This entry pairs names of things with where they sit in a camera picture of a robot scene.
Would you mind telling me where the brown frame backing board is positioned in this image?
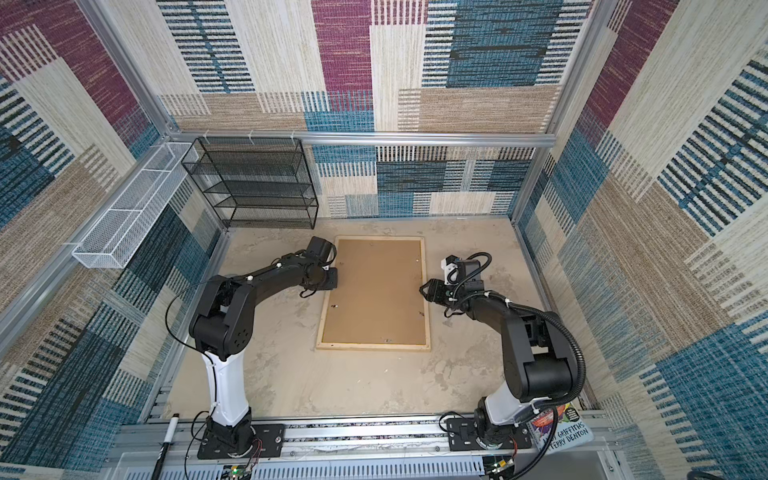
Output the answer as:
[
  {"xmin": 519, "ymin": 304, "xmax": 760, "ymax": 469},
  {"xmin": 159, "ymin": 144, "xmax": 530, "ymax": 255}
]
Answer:
[{"xmin": 321, "ymin": 239, "xmax": 426, "ymax": 346}]

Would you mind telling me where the light wooden picture frame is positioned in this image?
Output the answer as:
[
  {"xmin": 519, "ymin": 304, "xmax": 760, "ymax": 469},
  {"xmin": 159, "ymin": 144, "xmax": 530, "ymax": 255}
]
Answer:
[{"xmin": 315, "ymin": 235, "xmax": 432, "ymax": 353}]

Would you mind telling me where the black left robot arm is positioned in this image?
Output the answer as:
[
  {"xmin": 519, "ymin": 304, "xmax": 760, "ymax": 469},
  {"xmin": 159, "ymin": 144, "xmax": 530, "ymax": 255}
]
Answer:
[{"xmin": 189, "ymin": 236, "xmax": 338, "ymax": 460}]

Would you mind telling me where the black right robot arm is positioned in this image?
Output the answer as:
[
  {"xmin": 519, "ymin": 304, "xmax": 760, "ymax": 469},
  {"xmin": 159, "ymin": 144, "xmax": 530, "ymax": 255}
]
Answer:
[{"xmin": 420, "ymin": 252, "xmax": 587, "ymax": 449}]

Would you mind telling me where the colourful treehouse book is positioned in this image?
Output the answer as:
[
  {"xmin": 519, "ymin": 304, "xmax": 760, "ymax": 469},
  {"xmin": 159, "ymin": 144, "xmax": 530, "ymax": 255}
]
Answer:
[{"xmin": 529, "ymin": 403, "xmax": 595, "ymax": 455}]

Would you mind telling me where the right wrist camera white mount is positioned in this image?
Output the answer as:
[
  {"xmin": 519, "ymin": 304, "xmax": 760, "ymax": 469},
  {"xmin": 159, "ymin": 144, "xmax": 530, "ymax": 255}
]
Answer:
[{"xmin": 441, "ymin": 255, "xmax": 466, "ymax": 285}]

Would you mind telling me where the black corrugated cable conduit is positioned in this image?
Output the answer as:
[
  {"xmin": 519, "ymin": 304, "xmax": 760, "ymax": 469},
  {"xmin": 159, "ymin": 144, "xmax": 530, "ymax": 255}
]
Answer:
[{"xmin": 509, "ymin": 302, "xmax": 587, "ymax": 409}]

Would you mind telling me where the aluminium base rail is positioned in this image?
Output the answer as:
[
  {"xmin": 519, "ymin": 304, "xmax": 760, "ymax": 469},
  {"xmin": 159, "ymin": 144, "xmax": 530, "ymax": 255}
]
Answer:
[{"xmin": 98, "ymin": 411, "xmax": 631, "ymax": 479}]

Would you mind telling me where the black wire mesh shelf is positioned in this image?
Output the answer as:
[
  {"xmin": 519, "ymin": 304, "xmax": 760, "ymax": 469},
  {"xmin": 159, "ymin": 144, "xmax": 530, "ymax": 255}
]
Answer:
[{"xmin": 181, "ymin": 137, "xmax": 319, "ymax": 229}]

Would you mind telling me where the white wire mesh basket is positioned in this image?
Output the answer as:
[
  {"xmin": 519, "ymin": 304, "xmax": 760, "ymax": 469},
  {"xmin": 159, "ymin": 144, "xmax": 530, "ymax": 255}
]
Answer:
[{"xmin": 72, "ymin": 142, "xmax": 191, "ymax": 269}]

